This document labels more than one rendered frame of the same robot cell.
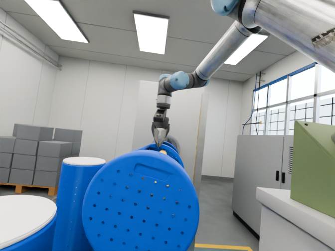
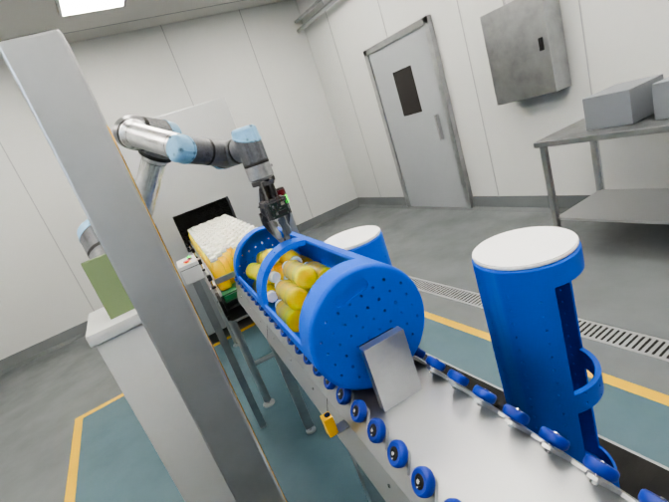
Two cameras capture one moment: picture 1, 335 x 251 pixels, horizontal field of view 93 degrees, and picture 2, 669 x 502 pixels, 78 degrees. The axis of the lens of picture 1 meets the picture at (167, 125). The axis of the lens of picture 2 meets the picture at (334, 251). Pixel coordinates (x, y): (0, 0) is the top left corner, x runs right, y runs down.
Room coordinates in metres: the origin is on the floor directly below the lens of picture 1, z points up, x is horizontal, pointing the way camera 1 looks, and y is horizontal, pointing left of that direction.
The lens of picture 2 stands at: (2.00, -0.28, 1.52)
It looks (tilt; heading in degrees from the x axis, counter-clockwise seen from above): 17 degrees down; 159
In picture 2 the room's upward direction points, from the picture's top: 19 degrees counter-clockwise
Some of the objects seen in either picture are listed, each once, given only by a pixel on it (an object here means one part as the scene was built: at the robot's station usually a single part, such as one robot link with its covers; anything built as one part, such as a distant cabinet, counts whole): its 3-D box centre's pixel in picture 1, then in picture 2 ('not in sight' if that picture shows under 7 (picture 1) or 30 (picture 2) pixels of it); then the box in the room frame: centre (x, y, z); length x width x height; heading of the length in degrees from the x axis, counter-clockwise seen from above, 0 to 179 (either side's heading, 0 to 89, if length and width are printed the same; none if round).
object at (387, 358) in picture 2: not in sight; (389, 367); (1.29, 0.02, 1.00); 0.10 x 0.04 x 0.15; 88
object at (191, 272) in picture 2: not in sight; (190, 269); (-0.25, -0.23, 1.05); 0.20 x 0.10 x 0.10; 178
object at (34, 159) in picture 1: (40, 155); not in sight; (3.25, 2.50, 0.59); 1.20 x 0.80 x 1.19; 94
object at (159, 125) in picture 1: (162, 117); (270, 198); (0.81, 0.03, 1.37); 0.09 x 0.08 x 0.12; 178
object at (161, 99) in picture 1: (163, 101); (261, 172); (0.80, 0.03, 1.45); 0.08 x 0.08 x 0.05
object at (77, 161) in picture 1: (85, 161); (523, 247); (1.18, 0.57, 1.03); 0.28 x 0.28 x 0.01
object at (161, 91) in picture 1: (165, 86); (249, 146); (0.80, 0.03, 1.53); 0.09 x 0.08 x 0.11; 29
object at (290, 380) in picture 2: not in sight; (292, 384); (0.02, -0.02, 0.31); 0.06 x 0.06 x 0.63; 88
